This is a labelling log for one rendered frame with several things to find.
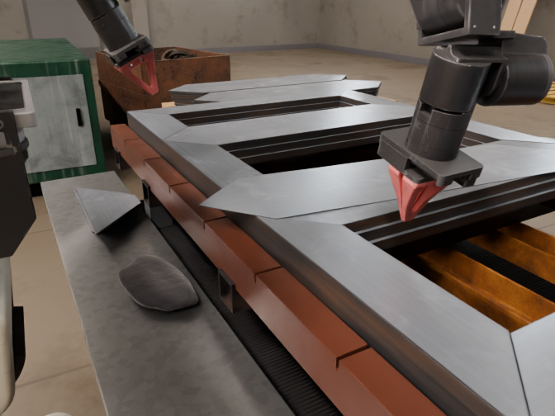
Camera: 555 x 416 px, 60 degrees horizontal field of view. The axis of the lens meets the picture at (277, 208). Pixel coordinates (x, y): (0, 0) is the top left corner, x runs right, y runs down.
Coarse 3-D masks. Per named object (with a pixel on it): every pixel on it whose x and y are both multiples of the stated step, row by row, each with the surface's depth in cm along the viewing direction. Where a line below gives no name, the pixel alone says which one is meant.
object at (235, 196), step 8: (232, 184) 80; (240, 184) 80; (216, 192) 76; (224, 192) 76; (232, 192) 76; (240, 192) 76; (248, 192) 76; (224, 200) 74; (232, 200) 74; (240, 200) 74; (248, 200) 74; (256, 200) 74; (224, 208) 71; (232, 208) 71; (240, 208) 71; (248, 208) 71; (256, 208) 71; (264, 208) 71; (264, 216) 68; (272, 216) 68
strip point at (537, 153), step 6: (498, 144) 102; (510, 150) 98; (516, 150) 98; (522, 150) 98; (528, 150) 98; (534, 150) 98; (540, 150) 98; (546, 150) 98; (552, 150) 98; (528, 156) 94; (534, 156) 94; (540, 156) 94; (546, 156) 94; (552, 156) 94; (546, 162) 91; (552, 162) 91
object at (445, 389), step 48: (336, 96) 153; (240, 144) 104; (288, 144) 109; (336, 144) 115; (480, 144) 102; (528, 144) 102; (480, 192) 78; (528, 192) 84; (384, 240) 69; (336, 288) 53; (384, 336) 47; (432, 384) 42
